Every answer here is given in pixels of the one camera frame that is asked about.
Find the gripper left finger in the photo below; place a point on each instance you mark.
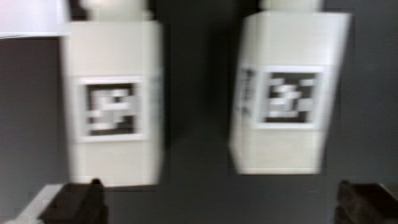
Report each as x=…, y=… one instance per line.
x=76, y=206

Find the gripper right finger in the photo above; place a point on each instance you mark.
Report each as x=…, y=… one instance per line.
x=366, y=204

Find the white square tabletop tray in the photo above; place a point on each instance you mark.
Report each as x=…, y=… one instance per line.
x=35, y=207

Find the white sheet with markers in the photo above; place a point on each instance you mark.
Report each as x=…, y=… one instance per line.
x=32, y=18

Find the white leg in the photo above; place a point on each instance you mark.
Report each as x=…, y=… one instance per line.
x=112, y=84
x=291, y=48

